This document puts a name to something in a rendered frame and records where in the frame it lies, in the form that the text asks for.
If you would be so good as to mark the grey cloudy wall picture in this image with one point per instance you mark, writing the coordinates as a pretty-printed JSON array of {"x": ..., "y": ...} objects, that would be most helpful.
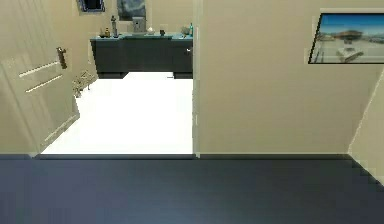
[{"x": 131, "y": 9}]

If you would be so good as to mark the small brown vase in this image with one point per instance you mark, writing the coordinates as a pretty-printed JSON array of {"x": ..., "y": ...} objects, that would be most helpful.
[{"x": 107, "y": 32}]

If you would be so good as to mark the dark cabinet with teal top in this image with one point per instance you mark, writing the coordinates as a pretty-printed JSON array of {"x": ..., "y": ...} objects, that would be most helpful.
[{"x": 143, "y": 55}]

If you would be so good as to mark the grey statuette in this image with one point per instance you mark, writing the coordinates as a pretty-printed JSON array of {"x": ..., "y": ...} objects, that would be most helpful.
[{"x": 114, "y": 26}]

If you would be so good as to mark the grey green bowl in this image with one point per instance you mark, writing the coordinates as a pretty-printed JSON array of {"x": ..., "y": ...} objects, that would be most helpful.
[{"x": 185, "y": 31}]

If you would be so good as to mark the small dark cup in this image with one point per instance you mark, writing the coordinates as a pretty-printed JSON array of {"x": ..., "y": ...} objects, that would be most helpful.
[{"x": 162, "y": 32}]

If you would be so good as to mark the grey square box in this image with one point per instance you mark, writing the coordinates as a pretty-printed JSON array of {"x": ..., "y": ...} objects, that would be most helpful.
[{"x": 139, "y": 24}]

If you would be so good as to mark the beige room door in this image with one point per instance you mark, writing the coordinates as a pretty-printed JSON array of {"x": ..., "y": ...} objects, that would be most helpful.
[{"x": 30, "y": 83}]

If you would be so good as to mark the white bowl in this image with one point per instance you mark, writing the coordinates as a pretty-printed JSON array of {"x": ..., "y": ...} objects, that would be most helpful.
[{"x": 150, "y": 31}]

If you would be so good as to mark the teal bottle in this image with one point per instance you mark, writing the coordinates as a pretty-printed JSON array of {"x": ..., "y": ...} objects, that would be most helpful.
[{"x": 191, "y": 29}]

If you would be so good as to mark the framed beach picture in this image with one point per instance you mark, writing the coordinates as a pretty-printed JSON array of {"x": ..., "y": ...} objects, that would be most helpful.
[{"x": 348, "y": 38}]

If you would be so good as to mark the dark blue framed picture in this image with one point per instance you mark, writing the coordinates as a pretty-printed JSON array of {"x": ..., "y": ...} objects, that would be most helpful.
[{"x": 91, "y": 5}]

